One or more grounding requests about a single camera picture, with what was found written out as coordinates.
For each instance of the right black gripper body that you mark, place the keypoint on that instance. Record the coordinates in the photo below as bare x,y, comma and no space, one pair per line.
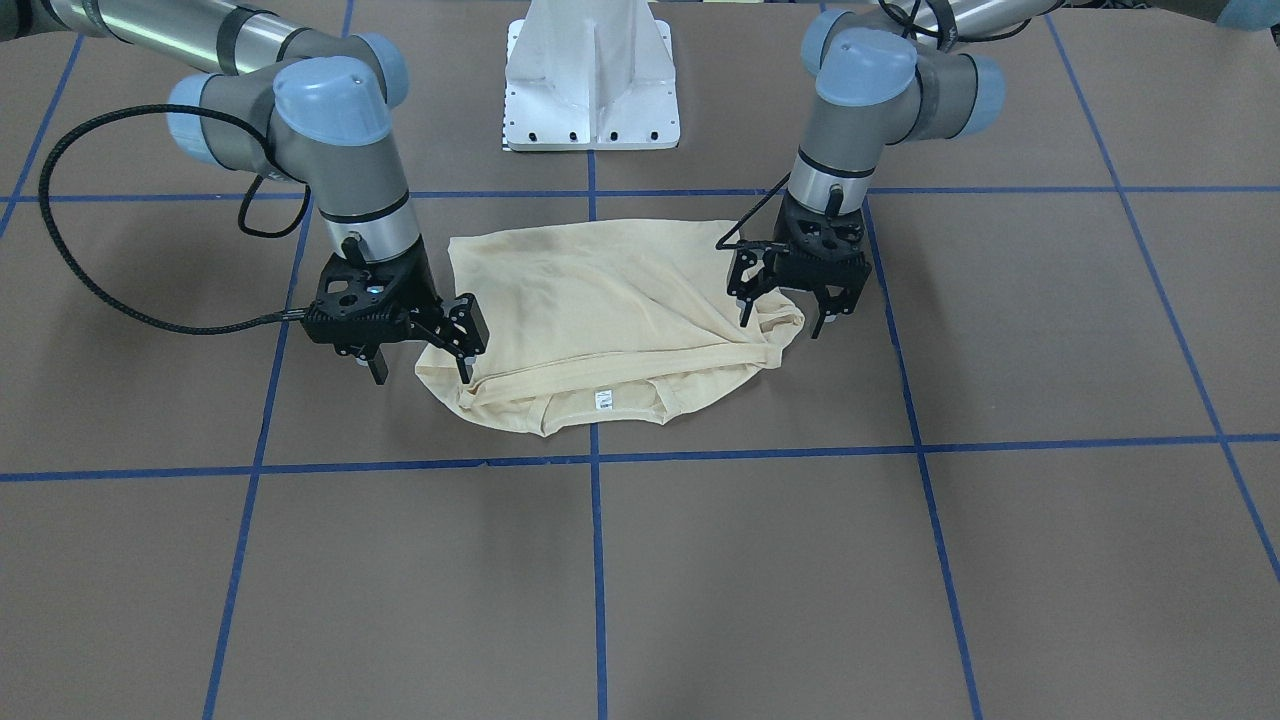
424,288

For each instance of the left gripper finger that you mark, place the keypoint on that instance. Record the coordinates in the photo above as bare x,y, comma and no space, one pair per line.
832,301
746,289

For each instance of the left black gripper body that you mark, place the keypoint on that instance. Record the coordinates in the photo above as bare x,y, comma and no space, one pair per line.
747,272

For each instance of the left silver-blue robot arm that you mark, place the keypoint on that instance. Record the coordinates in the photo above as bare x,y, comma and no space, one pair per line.
896,75

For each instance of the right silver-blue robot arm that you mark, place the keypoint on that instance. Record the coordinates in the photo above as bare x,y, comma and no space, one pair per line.
291,103

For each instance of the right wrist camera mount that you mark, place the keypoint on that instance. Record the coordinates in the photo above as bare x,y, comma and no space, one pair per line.
346,289

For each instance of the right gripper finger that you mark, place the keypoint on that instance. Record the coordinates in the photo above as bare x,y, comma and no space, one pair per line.
464,333
377,365

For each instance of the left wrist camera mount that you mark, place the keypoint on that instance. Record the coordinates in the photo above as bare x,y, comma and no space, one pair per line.
836,240

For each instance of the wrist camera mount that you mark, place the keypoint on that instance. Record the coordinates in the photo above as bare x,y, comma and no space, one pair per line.
836,240
346,289

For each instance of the cream long-sleeve graphic shirt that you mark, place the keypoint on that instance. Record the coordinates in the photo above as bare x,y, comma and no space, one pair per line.
625,319

